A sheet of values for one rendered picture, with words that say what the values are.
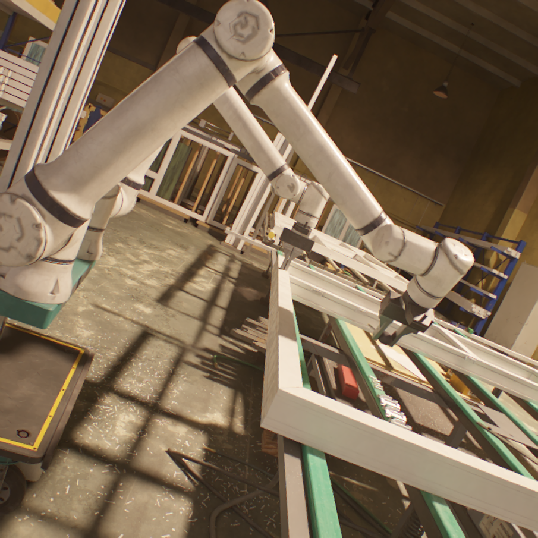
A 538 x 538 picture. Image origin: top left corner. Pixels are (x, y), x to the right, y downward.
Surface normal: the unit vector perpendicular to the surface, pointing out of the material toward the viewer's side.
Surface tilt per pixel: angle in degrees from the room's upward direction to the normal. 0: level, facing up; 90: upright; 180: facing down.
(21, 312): 90
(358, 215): 114
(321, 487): 0
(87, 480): 0
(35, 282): 68
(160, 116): 100
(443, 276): 121
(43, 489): 0
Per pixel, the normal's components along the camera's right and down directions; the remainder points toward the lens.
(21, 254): 0.08, 0.36
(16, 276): 0.09, -0.22
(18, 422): 0.41, -0.90
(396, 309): -0.18, 0.62
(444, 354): 0.01, 0.16
